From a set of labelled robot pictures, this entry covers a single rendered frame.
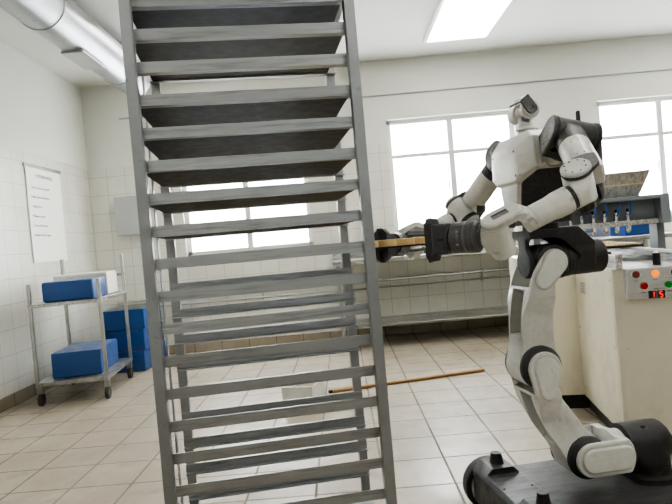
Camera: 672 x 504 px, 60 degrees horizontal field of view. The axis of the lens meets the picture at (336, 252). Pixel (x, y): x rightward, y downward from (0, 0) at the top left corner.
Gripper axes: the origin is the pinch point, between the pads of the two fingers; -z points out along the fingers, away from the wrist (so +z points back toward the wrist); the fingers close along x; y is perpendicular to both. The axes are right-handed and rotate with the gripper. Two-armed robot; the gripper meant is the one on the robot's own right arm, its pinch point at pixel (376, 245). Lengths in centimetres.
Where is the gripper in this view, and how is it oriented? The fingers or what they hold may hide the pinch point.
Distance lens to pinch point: 211.1
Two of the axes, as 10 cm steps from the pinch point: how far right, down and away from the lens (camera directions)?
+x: -0.8, -10.0, -0.2
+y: 8.0, -0.5, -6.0
